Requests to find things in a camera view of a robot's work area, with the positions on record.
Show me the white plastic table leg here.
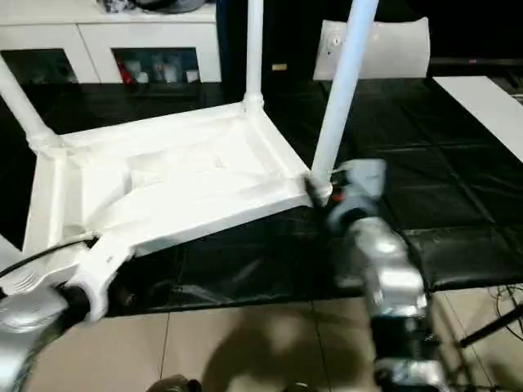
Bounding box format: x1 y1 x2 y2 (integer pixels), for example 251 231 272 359
0 56 65 154
308 0 382 207
0 233 25 274
243 0 267 113

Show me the black work mat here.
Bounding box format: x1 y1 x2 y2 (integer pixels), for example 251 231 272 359
0 78 523 319

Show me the black cabinet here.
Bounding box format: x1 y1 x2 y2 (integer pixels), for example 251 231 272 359
217 0 523 82

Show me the white plastic bag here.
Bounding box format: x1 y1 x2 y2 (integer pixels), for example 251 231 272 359
314 16 431 82

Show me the white side table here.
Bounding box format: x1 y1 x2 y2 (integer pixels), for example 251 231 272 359
431 75 523 164

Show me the black work table foot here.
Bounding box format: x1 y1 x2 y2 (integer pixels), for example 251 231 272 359
458 304 523 350

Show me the black bar with red mark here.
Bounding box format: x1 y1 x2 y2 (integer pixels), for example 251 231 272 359
429 56 523 67

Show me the black rice cooker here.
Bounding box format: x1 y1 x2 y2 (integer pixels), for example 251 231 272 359
135 0 205 14

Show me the black robot left foot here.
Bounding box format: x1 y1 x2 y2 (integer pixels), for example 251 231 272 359
147 375 203 392

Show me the dark tangled clutter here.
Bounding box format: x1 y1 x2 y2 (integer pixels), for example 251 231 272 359
96 0 136 14

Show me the white cabinet with glass doors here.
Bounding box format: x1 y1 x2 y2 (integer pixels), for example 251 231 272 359
0 0 223 85

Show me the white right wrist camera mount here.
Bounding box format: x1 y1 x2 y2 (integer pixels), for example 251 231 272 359
329 158 388 207

